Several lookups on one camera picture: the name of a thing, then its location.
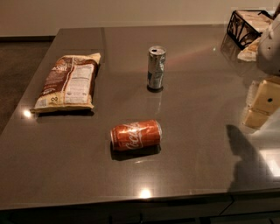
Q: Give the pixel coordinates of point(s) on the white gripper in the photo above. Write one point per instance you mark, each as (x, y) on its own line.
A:
(270, 49)

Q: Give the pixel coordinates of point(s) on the orange coke can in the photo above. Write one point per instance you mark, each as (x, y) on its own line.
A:
(136, 135)

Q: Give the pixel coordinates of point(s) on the silver upright soda can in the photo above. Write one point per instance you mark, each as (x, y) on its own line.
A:
(156, 68)

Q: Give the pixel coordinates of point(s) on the brown white chip bag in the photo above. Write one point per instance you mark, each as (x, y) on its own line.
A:
(69, 85)

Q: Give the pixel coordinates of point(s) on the black wire napkin basket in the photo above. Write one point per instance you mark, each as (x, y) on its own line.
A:
(245, 26)

